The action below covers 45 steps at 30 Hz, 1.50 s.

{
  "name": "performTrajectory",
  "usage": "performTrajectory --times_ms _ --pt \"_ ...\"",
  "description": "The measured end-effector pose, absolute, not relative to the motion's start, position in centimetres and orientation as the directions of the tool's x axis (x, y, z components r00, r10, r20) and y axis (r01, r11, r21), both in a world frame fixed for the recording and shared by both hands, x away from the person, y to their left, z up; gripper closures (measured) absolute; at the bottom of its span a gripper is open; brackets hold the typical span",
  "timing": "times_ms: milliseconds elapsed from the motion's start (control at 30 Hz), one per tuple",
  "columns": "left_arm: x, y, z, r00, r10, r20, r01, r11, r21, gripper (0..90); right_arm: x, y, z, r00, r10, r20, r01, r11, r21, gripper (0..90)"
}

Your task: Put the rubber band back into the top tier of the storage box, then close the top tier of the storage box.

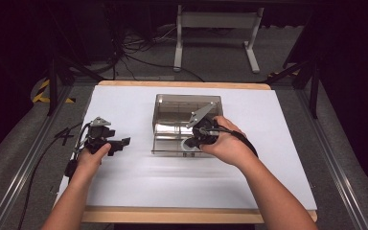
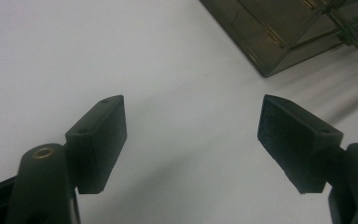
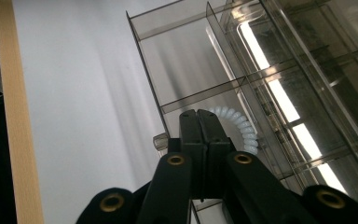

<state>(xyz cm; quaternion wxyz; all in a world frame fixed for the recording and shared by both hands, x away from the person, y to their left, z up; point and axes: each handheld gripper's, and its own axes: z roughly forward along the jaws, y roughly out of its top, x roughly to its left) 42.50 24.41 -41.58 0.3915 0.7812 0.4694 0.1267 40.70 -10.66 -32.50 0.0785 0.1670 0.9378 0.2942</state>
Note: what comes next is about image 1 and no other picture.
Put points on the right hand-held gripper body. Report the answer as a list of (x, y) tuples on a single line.
[(204, 132)]

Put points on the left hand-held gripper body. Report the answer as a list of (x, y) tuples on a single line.
[(96, 137)]

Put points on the transparent grey drawer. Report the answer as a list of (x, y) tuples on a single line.
[(166, 142)]

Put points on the transparent grey drawer cabinet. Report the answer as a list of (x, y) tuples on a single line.
[(172, 108)]

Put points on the person's right hand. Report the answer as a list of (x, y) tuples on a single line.
[(228, 143)]

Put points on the person's left hand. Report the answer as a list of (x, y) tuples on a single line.
[(87, 163)]

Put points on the white paper sheet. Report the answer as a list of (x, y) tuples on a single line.
[(134, 105)]

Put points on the black metal stand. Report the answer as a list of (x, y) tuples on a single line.
[(52, 86), (314, 92)]

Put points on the yellow and black floor tape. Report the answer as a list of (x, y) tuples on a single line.
[(41, 96)]

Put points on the wooden table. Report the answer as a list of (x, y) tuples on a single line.
[(172, 215)]

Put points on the white metal stand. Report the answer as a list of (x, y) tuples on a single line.
[(217, 19)]

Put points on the aluminium rail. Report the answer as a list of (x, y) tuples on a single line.
[(332, 159), (28, 159)]

